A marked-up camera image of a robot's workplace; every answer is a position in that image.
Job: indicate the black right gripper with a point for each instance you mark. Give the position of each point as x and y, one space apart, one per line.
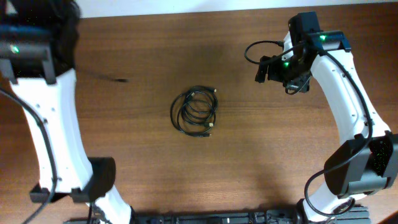
298 84

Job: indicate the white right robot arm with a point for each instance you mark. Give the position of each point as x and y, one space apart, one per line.
366 160

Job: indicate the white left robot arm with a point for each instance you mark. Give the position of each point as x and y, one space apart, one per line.
38 40

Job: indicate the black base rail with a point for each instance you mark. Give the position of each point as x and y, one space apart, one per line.
214 217

